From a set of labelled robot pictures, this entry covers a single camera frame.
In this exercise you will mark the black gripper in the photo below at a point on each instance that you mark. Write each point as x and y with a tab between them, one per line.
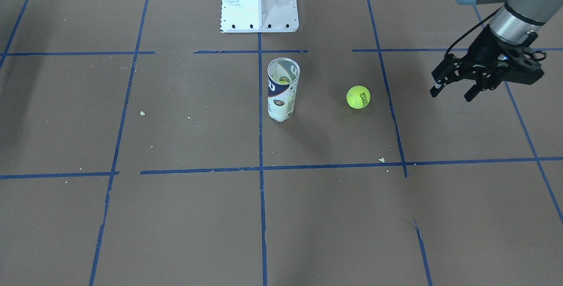
485	49

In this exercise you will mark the yellow tennis ball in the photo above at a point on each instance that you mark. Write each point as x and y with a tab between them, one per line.
358	97

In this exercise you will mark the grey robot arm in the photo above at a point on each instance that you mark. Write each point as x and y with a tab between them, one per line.
515	19

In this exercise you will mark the clear tennis ball can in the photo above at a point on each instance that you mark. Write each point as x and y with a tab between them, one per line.
281	98

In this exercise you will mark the yellow ball inside can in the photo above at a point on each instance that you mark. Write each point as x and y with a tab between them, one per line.
283	80

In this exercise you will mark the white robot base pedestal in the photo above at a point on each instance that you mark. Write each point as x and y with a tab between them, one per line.
246	16

